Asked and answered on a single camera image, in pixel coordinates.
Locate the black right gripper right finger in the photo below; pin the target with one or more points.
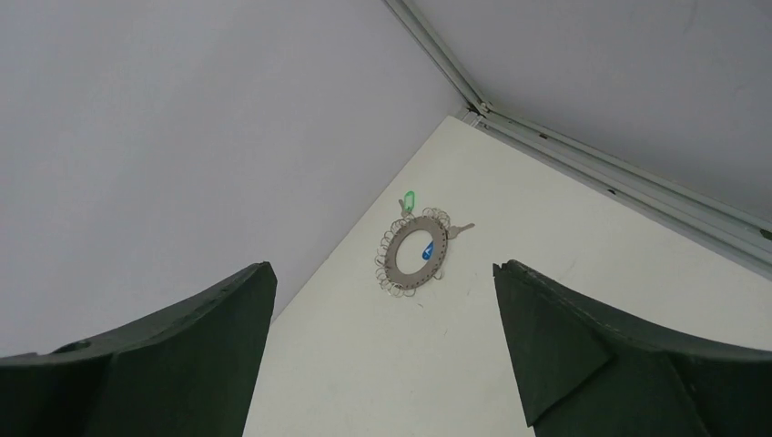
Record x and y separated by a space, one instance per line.
584 368

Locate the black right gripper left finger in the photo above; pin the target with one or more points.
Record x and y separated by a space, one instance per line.
189 369

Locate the blue key tag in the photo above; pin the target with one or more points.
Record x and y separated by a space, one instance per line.
427 252

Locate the green key tag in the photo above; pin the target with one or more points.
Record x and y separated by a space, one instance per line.
408 201

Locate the silver key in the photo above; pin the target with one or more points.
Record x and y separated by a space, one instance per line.
454 231

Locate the aluminium frame rail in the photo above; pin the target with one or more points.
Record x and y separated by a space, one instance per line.
728 231

